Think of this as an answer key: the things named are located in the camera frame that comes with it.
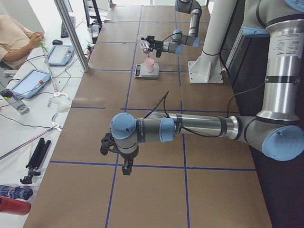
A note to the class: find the silver grabber stick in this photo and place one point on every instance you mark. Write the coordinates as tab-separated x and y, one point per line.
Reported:
56	92

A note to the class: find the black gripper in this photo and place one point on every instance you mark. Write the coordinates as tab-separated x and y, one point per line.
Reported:
128	156
159	44

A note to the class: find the clear water bottle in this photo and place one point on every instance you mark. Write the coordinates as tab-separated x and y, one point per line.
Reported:
14	101

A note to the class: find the blue folded umbrella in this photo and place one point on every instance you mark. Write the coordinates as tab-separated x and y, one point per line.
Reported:
15	192

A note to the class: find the pink grabber stick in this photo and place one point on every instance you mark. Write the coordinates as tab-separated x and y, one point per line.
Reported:
55	125

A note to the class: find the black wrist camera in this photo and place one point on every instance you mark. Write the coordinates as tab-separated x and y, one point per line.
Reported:
108	144
158	53

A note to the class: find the silver digital kitchen scale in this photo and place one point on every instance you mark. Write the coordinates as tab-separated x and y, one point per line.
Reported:
140	72

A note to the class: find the black computer mouse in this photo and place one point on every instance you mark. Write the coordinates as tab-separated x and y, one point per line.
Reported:
57	42

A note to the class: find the aluminium frame post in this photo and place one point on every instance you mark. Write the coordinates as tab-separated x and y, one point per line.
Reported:
62	9

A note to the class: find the blue teach pendant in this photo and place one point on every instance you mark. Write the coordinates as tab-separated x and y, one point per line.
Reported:
60	55
31	83

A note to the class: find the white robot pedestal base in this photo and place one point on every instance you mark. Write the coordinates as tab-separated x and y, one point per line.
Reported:
207	69

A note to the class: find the near blue teach pendant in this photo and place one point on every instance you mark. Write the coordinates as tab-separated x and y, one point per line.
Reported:
31	83

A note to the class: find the red bottle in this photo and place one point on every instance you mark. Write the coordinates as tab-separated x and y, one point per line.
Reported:
14	206

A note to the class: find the black folded tripod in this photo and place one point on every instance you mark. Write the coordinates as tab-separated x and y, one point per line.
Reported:
36	160

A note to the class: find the pink paper cup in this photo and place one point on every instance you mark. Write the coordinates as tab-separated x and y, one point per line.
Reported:
149	64

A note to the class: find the glass sauce bottle metal spout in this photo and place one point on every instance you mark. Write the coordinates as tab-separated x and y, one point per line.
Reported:
145	47

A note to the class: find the person in beige shirt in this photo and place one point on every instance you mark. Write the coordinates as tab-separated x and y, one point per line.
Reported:
14	42

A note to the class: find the white crumpled cloth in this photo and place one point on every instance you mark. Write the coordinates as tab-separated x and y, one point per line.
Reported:
60	104

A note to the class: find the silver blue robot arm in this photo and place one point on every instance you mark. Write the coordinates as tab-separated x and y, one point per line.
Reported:
178	39
274	130

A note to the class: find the far blue teach pendant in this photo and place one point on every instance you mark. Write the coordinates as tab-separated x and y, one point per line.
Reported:
60	55

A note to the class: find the person's hand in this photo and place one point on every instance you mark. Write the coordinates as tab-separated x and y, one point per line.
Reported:
35	39

